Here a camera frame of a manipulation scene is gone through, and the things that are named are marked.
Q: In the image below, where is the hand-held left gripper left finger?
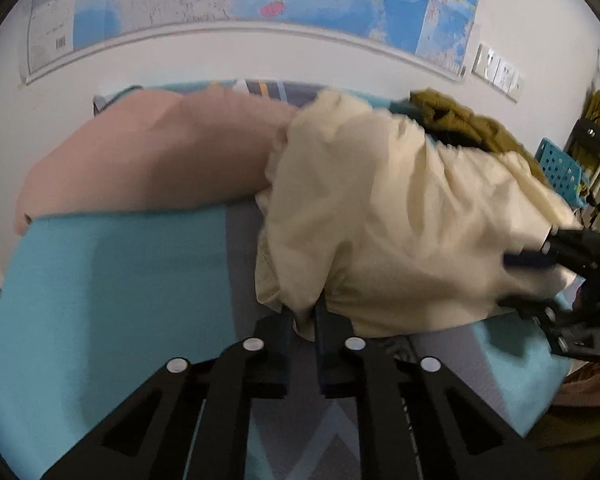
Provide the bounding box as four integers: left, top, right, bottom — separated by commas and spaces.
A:
40, 305, 293, 480

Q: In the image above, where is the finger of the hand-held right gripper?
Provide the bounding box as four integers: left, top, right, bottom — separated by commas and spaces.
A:
497, 292, 596, 357
502, 227, 600, 276

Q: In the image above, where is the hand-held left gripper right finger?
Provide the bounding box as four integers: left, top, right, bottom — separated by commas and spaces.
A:
314, 300, 561, 480

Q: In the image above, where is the cream jacket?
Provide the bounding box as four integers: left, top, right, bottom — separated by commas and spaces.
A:
254, 87, 583, 341

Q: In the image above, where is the person's right forearm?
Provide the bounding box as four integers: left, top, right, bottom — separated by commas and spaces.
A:
550, 360, 600, 408

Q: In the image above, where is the blue perforated basket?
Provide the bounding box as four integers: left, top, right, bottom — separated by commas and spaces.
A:
535, 137, 588, 208

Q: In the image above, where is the person's olive clothing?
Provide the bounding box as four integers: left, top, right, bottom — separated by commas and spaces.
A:
522, 402, 600, 480

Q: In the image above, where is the olive green jacket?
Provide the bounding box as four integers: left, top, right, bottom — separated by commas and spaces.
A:
390, 87, 551, 186

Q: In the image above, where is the pink blanket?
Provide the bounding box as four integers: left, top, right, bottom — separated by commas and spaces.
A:
12, 85, 301, 236

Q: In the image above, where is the white wall socket panel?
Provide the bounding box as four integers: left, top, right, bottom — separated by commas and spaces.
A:
472, 42, 526, 103

